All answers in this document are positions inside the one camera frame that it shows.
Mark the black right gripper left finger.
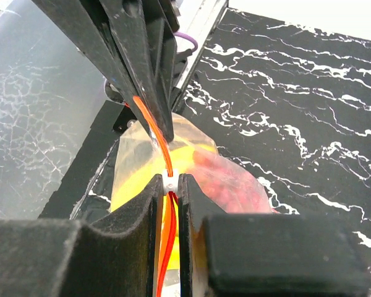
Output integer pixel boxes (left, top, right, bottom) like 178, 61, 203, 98
0, 175, 163, 296

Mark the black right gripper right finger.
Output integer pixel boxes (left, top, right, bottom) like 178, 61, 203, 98
178, 174, 370, 296

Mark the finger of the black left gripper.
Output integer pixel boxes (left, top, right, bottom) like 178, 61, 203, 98
33, 0, 150, 133
101, 1, 179, 141

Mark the clear zip top bag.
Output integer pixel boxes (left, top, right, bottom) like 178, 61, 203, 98
110, 95, 275, 297

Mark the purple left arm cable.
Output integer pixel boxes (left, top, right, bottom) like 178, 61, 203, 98
174, 30, 199, 53

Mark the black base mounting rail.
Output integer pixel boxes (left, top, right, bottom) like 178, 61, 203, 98
39, 100, 135, 219

